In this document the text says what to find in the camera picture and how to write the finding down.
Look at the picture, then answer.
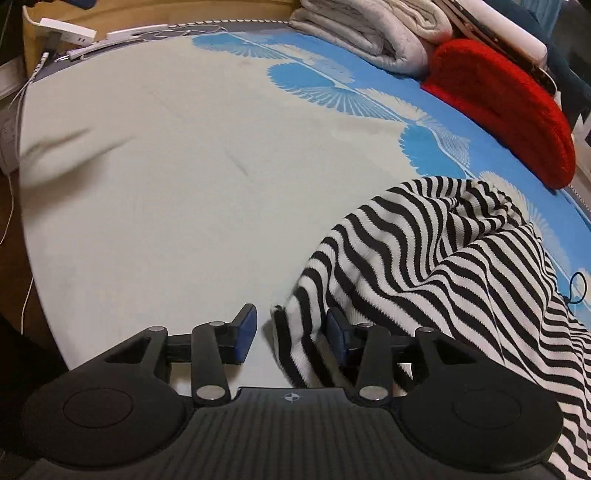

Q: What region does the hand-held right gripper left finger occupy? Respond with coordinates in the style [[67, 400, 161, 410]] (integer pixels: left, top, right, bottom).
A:
[[104, 303, 258, 408]]

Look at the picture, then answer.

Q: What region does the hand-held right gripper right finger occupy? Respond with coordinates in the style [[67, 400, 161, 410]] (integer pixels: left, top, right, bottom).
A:
[[325, 307, 468, 403]]

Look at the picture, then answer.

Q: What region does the black and white striped garment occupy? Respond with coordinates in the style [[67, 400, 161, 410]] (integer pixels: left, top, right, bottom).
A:
[[270, 175, 591, 480]]

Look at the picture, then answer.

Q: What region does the blue fan print bed sheet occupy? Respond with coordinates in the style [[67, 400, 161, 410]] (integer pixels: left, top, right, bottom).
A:
[[16, 21, 591, 402]]

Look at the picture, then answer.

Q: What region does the red knitted garment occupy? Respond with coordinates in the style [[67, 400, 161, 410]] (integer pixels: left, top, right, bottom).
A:
[[421, 39, 577, 190]]

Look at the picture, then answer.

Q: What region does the folded grey blanket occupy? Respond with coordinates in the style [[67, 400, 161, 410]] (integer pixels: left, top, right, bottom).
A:
[[289, 0, 454, 78]]

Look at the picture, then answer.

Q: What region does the flat white charger bar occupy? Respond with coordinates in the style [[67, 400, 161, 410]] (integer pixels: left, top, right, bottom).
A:
[[65, 23, 170, 60]]

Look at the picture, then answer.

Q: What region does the wooden headboard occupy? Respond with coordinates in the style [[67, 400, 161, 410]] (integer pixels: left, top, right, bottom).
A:
[[22, 0, 297, 77]]

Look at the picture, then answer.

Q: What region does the white power strip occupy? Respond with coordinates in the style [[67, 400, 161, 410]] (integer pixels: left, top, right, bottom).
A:
[[39, 17, 98, 48]]

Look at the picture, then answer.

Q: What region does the long white box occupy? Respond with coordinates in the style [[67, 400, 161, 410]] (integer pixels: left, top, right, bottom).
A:
[[434, 0, 548, 64]]

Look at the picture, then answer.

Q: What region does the black cable loop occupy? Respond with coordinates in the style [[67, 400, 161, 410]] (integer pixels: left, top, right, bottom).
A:
[[560, 271, 591, 306]]

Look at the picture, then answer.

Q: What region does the white cable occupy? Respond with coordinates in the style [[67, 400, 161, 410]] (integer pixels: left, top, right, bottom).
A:
[[0, 50, 52, 334]]

